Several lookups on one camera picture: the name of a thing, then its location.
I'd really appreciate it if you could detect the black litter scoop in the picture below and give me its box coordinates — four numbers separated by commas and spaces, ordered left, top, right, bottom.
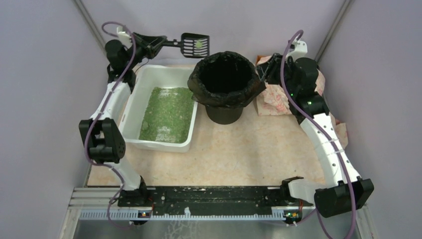
163, 33, 210, 59

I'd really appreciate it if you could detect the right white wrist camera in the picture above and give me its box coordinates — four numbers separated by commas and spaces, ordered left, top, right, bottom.
287, 40, 308, 61

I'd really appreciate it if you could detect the black trash bin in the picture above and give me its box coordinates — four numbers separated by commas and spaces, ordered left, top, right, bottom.
205, 106, 243, 125

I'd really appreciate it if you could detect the green litter clump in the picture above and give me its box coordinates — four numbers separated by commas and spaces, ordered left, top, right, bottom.
141, 121, 149, 131

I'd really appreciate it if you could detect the pink floral cloth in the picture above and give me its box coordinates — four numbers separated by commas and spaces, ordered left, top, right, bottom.
256, 55, 348, 149

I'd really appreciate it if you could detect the black garbage bag liner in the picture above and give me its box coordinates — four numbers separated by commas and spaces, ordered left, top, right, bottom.
187, 51, 266, 109

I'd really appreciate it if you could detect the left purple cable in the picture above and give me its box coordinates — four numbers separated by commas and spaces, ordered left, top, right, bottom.
84, 21, 137, 231

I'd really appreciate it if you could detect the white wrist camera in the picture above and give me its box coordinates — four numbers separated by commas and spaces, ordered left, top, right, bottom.
287, 40, 308, 61
116, 26, 132, 48

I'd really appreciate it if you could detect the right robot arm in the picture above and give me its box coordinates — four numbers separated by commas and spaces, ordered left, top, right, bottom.
256, 53, 374, 218

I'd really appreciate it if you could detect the white plastic litter box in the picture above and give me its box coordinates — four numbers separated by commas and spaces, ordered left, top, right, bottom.
119, 65, 198, 153

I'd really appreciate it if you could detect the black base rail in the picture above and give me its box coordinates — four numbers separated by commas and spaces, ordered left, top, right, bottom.
67, 179, 317, 222

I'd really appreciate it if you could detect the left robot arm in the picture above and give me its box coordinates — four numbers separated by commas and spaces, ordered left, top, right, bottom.
79, 32, 167, 207

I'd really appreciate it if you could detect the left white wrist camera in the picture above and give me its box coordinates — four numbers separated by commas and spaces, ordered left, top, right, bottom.
116, 26, 132, 48

